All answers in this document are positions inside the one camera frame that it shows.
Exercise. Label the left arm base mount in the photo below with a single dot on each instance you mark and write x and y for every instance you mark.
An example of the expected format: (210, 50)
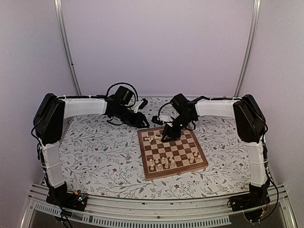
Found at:
(76, 200)

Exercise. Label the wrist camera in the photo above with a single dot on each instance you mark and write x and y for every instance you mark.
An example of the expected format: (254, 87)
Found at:
(139, 105)
(162, 119)

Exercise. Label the light chess bishop piece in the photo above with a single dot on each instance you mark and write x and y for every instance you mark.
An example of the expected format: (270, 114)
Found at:
(166, 165)

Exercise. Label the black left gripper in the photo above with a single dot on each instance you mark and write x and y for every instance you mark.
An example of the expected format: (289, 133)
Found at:
(138, 121)

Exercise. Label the light chess king piece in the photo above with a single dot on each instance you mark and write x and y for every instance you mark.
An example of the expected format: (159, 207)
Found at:
(172, 163)

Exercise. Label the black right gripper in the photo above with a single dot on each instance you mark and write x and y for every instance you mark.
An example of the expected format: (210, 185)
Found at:
(168, 131)

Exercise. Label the right aluminium frame post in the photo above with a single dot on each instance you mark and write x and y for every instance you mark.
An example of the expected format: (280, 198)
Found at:
(249, 47)

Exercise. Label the floral patterned table mat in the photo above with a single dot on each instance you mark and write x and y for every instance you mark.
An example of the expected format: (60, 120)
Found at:
(104, 159)

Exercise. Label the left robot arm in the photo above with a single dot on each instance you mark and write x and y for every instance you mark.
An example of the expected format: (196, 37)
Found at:
(54, 110)

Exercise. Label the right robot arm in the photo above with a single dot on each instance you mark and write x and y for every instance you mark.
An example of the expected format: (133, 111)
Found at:
(250, 123)

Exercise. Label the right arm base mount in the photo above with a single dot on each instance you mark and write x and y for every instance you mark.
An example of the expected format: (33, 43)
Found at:
(257, 196)

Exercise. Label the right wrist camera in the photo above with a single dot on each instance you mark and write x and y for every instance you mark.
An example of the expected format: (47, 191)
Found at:
(162, 119)

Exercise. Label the front aluminium rail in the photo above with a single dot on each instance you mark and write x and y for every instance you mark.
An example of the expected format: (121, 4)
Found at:
(210, 212)

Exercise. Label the wooden chess board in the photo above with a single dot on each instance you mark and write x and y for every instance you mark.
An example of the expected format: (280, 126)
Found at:
(180, 150)

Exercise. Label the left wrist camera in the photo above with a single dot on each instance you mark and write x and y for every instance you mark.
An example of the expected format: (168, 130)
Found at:
(139, 105)

